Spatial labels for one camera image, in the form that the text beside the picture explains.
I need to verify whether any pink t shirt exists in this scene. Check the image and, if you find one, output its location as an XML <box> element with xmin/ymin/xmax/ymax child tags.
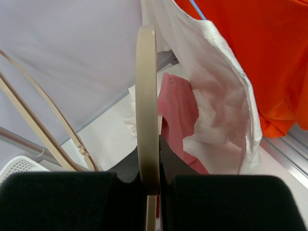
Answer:
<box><xmin>158</xmin><ymin>73</ymin><xmax>208</xmax><ymax>175</ymax></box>

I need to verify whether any aluminium rail frame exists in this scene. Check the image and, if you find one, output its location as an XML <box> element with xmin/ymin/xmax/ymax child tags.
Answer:
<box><xmin>261</xmin><ymin>124</ymin><xmax>308</xmax><ymax>185</ymax></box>

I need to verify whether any metal clothes rack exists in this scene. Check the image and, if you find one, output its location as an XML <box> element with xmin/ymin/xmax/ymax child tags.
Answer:
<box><xmin>0</xmin><ymin>127</ymin><xmax>61</xmax><ymax>167</ymax></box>

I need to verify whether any orange t shirt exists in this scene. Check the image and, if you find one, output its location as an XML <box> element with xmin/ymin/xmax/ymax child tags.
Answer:
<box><xmin>177</xmin><ymin>0</ymin><xmax>308</xmax><ymax>138</ymax></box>

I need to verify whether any white plastic basket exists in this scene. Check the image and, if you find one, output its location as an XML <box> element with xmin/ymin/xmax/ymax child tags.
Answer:
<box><xmin>0</xmin><ymin>155</ymin><xmax>49</xmax><ymax>184</ymax></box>

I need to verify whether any white t shirt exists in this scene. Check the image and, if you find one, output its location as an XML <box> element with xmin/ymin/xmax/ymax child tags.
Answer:
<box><xmin>122</xmin><ymin>0</ymin><xmax>263</xmax><ymax>175</ymax></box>

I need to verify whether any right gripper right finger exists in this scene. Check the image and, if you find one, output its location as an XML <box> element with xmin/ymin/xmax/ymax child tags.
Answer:
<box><xmin>159</xmin><ymin>137</ymin><xmax>307</xmax><ymax>231</ymax></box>

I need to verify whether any beige wooden hanger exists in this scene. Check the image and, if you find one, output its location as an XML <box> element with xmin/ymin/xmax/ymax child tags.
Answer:
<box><xmin>0</xmin><ymin>49</ymin><xmax>101</xmax><ymax>172</ymax></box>
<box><xmin>135</xmin><ymin>26</ymin><xmax>159</xmax><ymax>231</ymax></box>

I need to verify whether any light blue wire hanger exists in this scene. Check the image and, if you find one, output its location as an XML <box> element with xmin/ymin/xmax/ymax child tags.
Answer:
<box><xmin>189</xmin><ymin>0</ymin><xmax>207</xmax><ymax>20</ymax></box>

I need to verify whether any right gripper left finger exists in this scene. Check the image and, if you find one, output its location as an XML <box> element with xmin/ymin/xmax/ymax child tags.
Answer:
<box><xmin>0</xmin><ymin>150</ymin><xmax>146</xmax><ymax>231</ymax></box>

